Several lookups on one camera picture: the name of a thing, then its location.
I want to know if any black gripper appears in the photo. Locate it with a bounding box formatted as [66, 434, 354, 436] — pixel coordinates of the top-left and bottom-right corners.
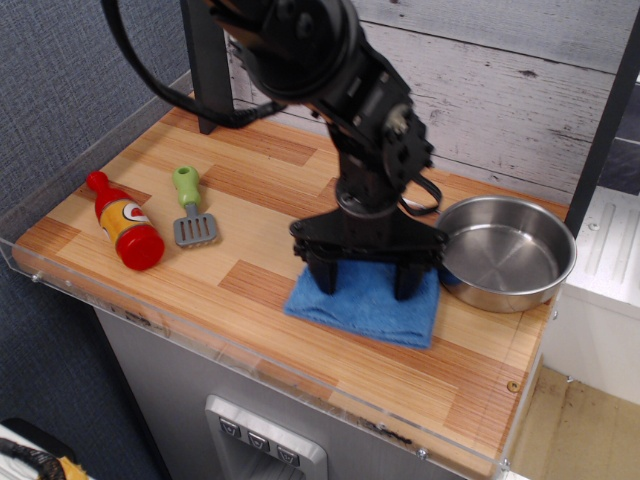
[289, 198, 448, 301]

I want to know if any blue cloth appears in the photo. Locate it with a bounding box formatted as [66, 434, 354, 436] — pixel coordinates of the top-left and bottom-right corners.
[284, 261, 440, 349]

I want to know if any stainless steel pan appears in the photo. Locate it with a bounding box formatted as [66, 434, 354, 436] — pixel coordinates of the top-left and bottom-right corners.
[399, 195, 578, 314]

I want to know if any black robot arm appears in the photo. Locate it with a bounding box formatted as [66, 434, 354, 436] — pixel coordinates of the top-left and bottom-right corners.
[209, 1, 447, 300]

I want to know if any clear acrylic table guard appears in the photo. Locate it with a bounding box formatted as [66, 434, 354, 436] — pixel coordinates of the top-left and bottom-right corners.
[1, 70, 551, 479]

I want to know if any green grey toy spatula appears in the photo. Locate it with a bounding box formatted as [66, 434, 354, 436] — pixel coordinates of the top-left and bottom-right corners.
[172, 166, 218, 248]

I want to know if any grey cabinet with button panel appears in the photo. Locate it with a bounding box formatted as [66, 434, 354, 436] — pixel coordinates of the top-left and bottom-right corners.
[98, 311, 457, 479]

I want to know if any red toy ketchup bottle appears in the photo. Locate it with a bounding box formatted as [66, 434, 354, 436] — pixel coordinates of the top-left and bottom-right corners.
[86, 171, 165, 271]

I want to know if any white side counter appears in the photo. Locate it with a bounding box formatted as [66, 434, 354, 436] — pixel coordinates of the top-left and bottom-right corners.
[541, 187, 639, 404]

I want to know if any yellow object bottom left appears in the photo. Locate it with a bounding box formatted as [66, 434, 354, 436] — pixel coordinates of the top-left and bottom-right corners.
[58, 457, 91, 480]

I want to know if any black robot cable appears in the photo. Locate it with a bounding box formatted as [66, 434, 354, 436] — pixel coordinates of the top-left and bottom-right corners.
[99, 0, 289, 130]

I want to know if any dark left frame post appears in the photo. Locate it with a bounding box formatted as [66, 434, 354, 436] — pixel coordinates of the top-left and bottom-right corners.
[180, 0, 234, 115]

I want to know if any dark frame post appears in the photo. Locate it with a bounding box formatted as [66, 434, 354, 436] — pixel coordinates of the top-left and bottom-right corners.
[180, 0, 234, 115]
[564, 13, 639, 238]

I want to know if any dark right frame post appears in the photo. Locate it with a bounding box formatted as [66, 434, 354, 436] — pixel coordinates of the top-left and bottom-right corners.
[564, 13, 639, 238]

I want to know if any black braided cable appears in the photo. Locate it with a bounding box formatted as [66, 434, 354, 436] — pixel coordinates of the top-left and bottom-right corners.
[0, 437, 66, 480]

